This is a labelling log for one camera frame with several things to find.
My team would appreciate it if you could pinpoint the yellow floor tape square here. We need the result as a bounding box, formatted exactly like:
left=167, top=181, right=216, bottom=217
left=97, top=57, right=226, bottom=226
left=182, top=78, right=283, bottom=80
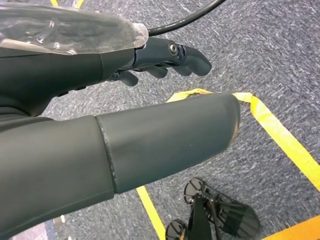
left=136, top=88, right=320, bottom=240

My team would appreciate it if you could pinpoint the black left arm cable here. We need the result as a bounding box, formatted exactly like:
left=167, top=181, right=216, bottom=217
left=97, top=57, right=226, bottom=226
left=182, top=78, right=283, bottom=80
left=147, top=0, right=227, bottom=37

